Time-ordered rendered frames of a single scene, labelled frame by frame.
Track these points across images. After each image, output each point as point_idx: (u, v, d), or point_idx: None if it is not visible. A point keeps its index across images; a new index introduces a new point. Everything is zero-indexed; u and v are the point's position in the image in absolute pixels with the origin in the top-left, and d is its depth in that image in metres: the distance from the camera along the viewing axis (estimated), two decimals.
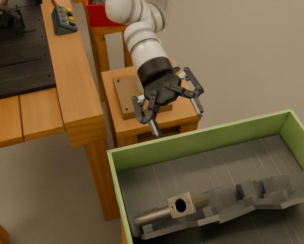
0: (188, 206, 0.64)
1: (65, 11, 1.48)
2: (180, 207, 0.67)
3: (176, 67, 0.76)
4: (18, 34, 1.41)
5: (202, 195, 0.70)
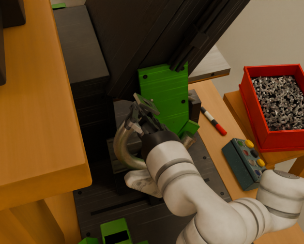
0: (140, 97, 0.69)
1: (248, 148, 1.00)
2: None
3: (131, 172, 0.58)
4: None
5: (123, 128, 0.70)
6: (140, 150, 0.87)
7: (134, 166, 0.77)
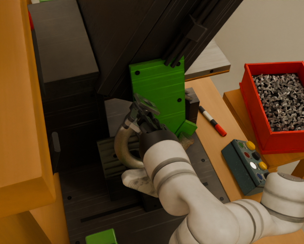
0: (140, 97, 0.69)
1: (249, 151, 0.94)
2: None
3: (129, 171, 0.58)
4: None
5: (123, 128, 0.70)
6: (133, 152, 0.80)
7: (135, 167, 0.77)
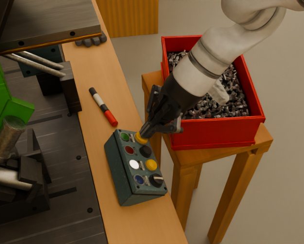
0: None
1: (136, 144, 0.69)
2: None
3: (217, 101, 0.63)
4: (37, 208, 0.63)
5: None
6: None
7: None
